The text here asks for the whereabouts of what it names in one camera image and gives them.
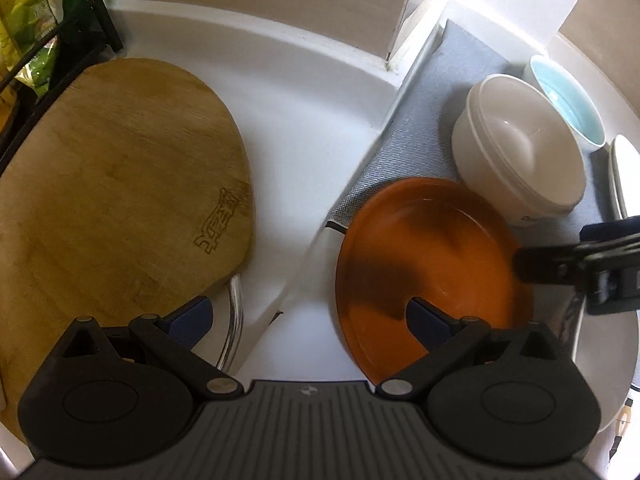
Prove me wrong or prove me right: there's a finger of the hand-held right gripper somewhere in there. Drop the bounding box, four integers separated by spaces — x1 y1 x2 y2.
512 236 640 286
579 219 640 247

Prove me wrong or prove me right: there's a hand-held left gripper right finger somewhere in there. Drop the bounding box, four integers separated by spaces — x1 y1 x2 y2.
375 297 576 403

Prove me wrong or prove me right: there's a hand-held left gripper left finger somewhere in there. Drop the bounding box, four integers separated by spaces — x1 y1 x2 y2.
47 296 246 402

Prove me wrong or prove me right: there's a small white plate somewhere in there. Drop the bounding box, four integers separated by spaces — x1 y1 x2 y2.
607 134 640 221

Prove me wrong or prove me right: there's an orange plate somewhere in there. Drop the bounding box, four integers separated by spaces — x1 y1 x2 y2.
334 176 535 386

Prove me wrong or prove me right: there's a light blue bowl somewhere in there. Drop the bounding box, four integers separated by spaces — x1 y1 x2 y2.
522 55 607 153

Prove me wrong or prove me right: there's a white bowl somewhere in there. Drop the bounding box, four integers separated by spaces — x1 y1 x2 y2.
451 74 587 228

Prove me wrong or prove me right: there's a chrome metal rod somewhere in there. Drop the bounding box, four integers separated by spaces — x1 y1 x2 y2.
214 274 247 372

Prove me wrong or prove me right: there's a wooden cutting board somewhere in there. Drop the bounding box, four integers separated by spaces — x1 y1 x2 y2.
0 57 258 443

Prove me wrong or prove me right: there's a grey mat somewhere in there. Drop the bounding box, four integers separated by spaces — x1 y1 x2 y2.
327 19 621 235

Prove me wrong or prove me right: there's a green snack packet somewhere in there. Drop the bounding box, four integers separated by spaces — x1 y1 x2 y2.
15 35 62 100

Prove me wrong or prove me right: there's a black wire rack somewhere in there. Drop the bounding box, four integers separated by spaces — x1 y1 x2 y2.
0 0 125 163

